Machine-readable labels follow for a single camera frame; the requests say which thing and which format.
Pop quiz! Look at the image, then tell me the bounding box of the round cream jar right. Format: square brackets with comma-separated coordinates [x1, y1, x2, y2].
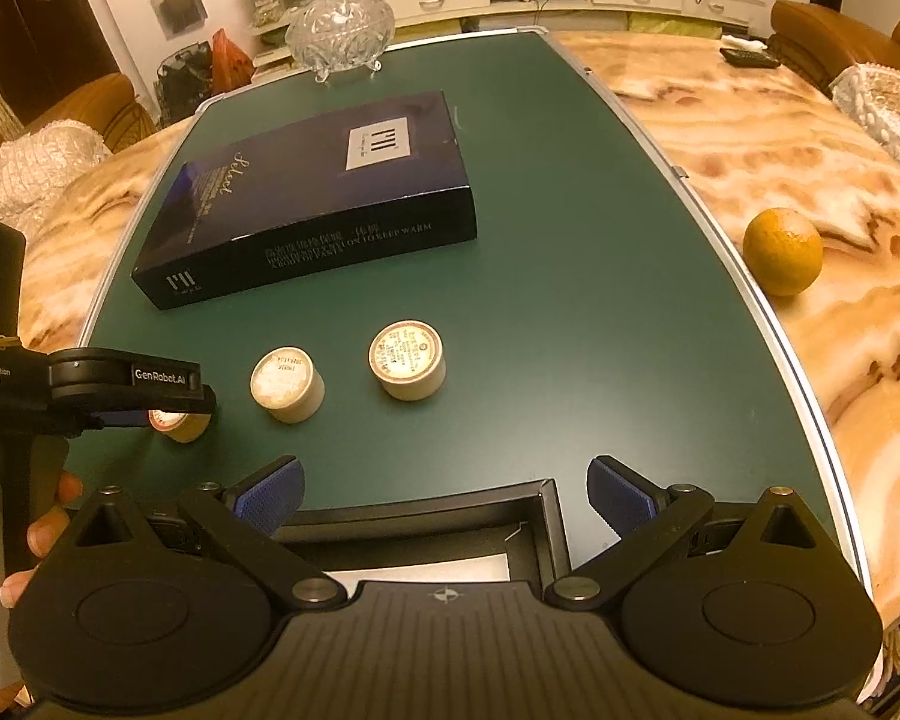
[367, 319, 447, 401]

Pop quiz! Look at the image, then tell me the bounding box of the orange fruit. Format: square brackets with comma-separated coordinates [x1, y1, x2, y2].
[743, 208, 823, 298]

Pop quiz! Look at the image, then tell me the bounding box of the black bag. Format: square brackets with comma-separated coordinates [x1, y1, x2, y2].
[154, 41, 212, 127]

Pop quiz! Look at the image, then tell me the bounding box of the round cream jar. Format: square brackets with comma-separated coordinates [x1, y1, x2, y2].
[367, 319, 447, 401]
[250, 346, 325, 424]

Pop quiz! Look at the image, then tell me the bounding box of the person's left hand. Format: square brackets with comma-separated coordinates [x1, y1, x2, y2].
[0, 437, 82, 713]

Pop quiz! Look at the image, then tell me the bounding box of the beige lace sofa cover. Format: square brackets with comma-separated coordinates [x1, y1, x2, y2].
[0, 119, 113, 241]

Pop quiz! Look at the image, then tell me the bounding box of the brown leather sofa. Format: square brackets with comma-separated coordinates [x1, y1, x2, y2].
[0, 73, 157, 153]

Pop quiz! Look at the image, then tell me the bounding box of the glass candy bowl with lid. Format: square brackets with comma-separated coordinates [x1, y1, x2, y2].
[284, 0, 395, 83]

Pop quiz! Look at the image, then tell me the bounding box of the black remote control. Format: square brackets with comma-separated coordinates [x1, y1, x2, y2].
[720, 47, 781, 68]

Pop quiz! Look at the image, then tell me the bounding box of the green table mat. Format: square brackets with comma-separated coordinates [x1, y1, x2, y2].
[68, 29, 866, 571]

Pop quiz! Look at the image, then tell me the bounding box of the open black tray box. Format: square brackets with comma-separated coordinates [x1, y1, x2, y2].
[276, 479, 571, 595]

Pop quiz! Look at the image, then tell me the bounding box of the round jar pink rim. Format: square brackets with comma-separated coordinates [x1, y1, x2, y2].
[148, 410, 212, 444]

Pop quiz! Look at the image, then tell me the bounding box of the red plastic bag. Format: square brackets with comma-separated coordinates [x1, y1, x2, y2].
[211, 29, 255, 94]

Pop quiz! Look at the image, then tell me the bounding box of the brown leather armchair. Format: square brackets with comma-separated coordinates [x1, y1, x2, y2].
[767, 0, 900, 96]

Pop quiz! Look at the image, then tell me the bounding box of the round cream jar middle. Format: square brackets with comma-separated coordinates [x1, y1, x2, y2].
[250, 346, 325, 424]

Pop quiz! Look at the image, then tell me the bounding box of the dark blue box lid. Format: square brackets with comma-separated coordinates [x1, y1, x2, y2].
[133, 91, 478, 310]

